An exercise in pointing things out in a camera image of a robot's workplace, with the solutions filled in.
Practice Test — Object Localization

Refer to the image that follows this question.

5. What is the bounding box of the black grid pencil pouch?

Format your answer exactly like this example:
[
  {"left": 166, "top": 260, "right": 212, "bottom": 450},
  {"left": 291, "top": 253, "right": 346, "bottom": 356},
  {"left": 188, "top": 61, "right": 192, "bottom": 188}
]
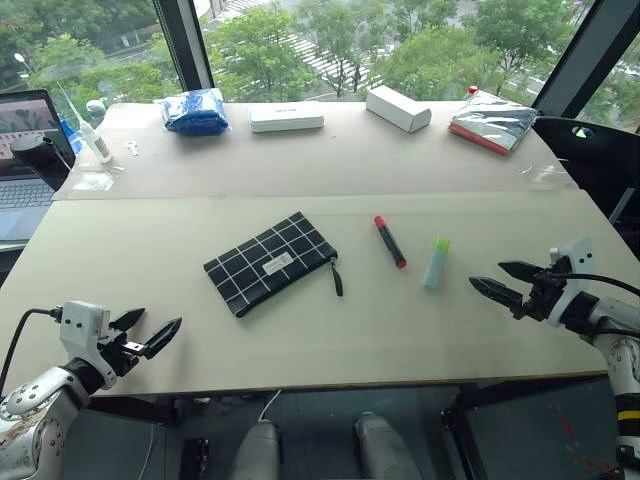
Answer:
[{"left": 202, "top": 210, "right": 345, "bottom": 320}]

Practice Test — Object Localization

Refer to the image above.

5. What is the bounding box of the grey rounded robot foot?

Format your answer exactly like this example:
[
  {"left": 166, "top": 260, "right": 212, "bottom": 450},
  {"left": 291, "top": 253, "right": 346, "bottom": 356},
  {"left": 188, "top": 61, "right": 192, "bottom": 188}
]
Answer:
[
  {"left": 354, "top": 411, "right": 424, "bottom": 480},
  {"left": 228, "top": 421, "right": 282, "bottom": 480}
]

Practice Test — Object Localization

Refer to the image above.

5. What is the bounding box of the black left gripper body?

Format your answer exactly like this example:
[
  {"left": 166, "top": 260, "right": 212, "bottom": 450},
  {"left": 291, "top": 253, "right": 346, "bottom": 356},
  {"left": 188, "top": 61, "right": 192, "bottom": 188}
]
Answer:
[{"left": 99, "top": 327, "right": 152, "bottom": 380}]

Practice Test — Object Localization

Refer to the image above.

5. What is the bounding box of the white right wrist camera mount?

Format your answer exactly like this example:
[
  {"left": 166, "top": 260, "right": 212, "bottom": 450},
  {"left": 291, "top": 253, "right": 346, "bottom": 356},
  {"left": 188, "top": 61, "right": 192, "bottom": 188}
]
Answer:
[{"left": 547, "top": 235, "right": 596, "bottom": 329}]

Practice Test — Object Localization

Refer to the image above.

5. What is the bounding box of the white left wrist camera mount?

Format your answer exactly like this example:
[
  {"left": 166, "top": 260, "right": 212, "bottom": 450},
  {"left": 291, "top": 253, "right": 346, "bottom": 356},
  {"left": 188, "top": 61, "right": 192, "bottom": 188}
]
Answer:
[{"left": 58, "top": 300, "right": 112, "bottom": 389}]

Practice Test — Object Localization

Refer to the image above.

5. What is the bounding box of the black window pillar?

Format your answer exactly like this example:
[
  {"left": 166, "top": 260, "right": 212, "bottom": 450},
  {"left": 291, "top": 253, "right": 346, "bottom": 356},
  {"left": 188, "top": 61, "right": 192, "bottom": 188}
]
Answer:
[
  {"left": 530, "top": 0, "right": 640, "bottom": 120},
  {"left": 151, "top": 0, "right": 217, "bottom": 95}
]

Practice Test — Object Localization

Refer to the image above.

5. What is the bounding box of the blue plastic bag bundle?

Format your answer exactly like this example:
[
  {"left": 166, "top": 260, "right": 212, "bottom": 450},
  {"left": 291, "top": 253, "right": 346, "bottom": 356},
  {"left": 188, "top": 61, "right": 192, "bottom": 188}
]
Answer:
[{"left": 153, "top": 87, "right": 232, "bottom": 137}]

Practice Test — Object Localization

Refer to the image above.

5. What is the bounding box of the silver foil package red edge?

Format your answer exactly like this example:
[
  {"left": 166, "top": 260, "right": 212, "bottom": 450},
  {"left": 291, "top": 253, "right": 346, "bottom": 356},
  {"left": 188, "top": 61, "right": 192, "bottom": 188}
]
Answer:
[{"left": 448, "top": 91, "right": 538, "bottom": 158}]

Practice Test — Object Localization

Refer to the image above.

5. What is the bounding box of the grey laptop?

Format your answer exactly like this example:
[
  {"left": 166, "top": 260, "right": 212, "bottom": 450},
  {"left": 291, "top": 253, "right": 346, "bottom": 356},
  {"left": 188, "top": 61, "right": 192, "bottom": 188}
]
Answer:
[{"left": 0, "top": 88, "right": 77, "bottom": 244}]

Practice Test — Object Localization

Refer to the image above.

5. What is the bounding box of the black floor stand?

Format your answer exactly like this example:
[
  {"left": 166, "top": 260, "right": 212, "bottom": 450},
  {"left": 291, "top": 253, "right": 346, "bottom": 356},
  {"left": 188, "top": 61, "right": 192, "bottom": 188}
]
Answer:
[{"left": 181, "top": 437, "right": 212, "bottom": 480}]

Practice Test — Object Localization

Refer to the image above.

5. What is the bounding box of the white nozzle glue tube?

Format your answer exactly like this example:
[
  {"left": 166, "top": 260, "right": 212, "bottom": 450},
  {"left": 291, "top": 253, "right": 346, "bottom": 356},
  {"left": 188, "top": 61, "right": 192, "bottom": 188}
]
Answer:
[{"left": 55, "top": 80, "right": 116, "bottom": 167}]

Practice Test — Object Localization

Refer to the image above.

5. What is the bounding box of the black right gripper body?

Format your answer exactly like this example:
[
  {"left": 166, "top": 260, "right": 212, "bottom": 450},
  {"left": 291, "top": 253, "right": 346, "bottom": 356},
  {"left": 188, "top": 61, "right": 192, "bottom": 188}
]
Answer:
[{"left": 512, "top": 264, "right": 571, "bottom": 324}]

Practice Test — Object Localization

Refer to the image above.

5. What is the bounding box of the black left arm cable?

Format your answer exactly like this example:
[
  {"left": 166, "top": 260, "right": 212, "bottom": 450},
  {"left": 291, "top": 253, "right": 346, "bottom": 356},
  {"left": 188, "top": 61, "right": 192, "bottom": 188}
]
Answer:
[{"left": 0, "top": 307, "right": 64, "bottom": 396}]

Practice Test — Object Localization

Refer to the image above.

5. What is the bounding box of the white cardboard carton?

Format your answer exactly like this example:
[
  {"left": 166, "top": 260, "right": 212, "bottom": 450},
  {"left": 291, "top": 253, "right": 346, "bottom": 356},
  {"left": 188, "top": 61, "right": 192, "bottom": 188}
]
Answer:
[{"left": 365, "top": 84, "right": 433, "bottom": 134}]

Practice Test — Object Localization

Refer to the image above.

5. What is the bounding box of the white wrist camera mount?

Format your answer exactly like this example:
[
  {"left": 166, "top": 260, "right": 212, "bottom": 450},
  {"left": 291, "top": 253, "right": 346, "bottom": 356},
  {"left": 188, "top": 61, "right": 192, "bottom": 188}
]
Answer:
[
  {"left": 58, "top": 300, "right": 112, "bottom": 389},
  {"left": 547, "top": 235, "right": 596, "bottom": 329}
]

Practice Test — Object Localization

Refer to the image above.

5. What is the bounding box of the black cylindrical device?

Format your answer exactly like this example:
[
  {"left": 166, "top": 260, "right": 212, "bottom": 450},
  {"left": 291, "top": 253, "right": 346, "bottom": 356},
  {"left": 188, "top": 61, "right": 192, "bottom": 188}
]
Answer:
[{"left": 10, "top": 134, "right": 72, "bottom": 192}]

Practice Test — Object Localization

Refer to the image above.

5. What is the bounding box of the green capped highlighter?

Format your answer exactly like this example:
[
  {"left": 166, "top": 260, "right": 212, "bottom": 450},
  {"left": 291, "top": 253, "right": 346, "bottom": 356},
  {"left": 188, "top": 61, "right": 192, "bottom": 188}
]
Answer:
[{"left": 422, "top": 236, "right": 452, "bottom": 291}]

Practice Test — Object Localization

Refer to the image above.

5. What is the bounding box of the clear plastic bag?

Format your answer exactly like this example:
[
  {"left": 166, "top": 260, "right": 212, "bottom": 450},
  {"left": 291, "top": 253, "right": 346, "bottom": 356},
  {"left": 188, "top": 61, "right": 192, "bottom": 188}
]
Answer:
[{"left": 72, "top": 172, "right": 116, "bottom": 193}]

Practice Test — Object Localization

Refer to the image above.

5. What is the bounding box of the black marker with red cap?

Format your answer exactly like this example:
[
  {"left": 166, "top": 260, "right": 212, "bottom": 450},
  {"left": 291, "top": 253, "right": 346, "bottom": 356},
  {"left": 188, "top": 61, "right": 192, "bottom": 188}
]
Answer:
[{"left": 373, "top": 215, "right": 408, "bottom": 271}]

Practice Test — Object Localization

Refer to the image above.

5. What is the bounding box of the white cable under table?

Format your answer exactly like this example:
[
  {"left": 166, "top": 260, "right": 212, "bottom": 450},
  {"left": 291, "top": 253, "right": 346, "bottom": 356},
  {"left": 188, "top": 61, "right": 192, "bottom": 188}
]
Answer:
[{"left": 256, "top": 388, "right": 284, "bottom": 424}]

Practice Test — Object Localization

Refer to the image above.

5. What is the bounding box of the clear tape scrap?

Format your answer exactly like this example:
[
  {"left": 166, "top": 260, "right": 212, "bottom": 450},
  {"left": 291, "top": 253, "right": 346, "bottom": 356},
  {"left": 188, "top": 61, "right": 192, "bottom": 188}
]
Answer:
[{"left": 516, "top": 161, "right": 570, "bottom": 185}]

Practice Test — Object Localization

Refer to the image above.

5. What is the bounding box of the flat white box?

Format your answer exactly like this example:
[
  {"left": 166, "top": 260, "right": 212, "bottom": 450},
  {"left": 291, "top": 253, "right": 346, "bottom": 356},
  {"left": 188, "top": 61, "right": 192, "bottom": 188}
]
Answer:
[{"left": 248, "top": 101, "right": 326, "bottom": 134}]

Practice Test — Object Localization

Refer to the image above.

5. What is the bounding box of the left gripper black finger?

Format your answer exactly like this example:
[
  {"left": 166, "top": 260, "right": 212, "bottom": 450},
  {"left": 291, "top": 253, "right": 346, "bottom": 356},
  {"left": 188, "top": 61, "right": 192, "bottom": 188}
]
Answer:
[
  {"left": 141, "top": 316, "right": 183, "bottom": 359},
  {"left": 108, "top": 308, "right": 147, "bottom": 332}
]

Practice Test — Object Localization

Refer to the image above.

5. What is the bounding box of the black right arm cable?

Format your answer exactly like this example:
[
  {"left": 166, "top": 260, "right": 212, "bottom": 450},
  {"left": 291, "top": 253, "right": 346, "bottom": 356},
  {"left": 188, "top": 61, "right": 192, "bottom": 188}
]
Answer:
[{"left": 563, "top": 272, "right": 640, "bottom": 342}]

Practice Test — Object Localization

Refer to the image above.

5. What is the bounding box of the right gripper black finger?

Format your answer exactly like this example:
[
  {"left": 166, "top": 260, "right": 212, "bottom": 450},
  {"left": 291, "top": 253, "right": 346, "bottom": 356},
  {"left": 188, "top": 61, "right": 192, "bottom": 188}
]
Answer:
[
  {"left": 468, "top": 276, "right": 525, "bottom": 317},
  {"left": 497, "top": 260, "right": 544, "bottom": 284}
]

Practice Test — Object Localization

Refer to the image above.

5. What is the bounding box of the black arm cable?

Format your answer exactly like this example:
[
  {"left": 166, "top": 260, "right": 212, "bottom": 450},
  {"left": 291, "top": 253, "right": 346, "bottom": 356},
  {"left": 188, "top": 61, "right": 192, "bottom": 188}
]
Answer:
[
  {"left": 0, "top": 307, "right": 64, "bottom": 396},
  {"left": 563, "top": 272, "right": 640, "bottom": 342}
]

